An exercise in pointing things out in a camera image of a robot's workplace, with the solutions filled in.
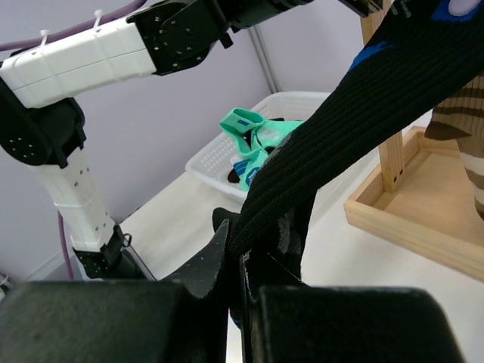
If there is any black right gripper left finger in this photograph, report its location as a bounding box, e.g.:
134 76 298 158
1 221 230 362

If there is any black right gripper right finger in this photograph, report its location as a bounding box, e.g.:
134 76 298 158
240 253 464 362

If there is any green sock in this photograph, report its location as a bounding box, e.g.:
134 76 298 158
219 108 303 156
230 149 268 191

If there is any brown striped sock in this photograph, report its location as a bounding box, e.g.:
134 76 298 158
425 73 483 216

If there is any black blue sock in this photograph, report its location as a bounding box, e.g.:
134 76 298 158
211 0 484 330

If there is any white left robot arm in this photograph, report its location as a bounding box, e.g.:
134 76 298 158
1 30 270 282

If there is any wooden hanger rack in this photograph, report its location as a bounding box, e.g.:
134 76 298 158
343 0 484 283

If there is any white plastic basket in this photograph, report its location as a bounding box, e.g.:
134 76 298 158
185 91 330 218

